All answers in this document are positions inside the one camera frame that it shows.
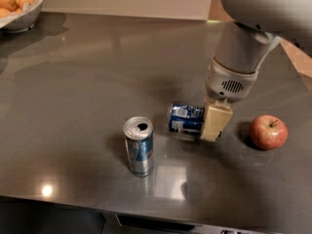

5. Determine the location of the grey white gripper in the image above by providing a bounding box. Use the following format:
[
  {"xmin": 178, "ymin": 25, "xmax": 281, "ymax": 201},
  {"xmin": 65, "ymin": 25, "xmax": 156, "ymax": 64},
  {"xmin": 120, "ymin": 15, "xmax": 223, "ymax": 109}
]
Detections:
[{"xmin": 201, "ymin": 59, "xmax": 258, "ymax": 141}]

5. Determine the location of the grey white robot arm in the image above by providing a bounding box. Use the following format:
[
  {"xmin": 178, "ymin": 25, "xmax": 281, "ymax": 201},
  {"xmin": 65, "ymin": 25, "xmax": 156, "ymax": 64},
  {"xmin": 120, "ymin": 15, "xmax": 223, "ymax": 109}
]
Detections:
[{"xmin": 201, "ymin": 0, "xmax": 312, "ymax": 141}]

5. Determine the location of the white fruit bowl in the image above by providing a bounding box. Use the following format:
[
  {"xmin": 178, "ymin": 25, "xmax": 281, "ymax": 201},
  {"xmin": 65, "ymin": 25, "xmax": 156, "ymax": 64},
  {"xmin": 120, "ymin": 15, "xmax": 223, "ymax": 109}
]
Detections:
[{"xmin": 0, "ymin": 0, "xmax": 44, "ymax": 32}]

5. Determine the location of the blue pepsi can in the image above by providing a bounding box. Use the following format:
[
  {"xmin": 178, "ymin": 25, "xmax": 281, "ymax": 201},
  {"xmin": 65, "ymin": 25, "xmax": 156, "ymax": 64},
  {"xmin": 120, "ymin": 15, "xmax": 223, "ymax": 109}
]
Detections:
[{"xmin": 168, "ymin": 102, "xmax": 205, "ymax": 136}]

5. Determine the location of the silver blue redbull can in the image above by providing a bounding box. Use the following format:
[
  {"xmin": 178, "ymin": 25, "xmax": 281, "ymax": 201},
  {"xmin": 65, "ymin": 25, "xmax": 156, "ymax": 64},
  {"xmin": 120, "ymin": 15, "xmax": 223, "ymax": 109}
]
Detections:
[{"xmin": 123, "ymin": 116, "xmax": 153, "ymax": 176}]

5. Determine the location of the red apple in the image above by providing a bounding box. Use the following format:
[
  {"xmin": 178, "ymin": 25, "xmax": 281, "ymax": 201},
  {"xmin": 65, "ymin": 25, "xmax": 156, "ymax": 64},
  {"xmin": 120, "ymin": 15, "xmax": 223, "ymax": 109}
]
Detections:
[{"xmin": 249, "ymin": 115, "xmax": 289, "ymax": 150}]

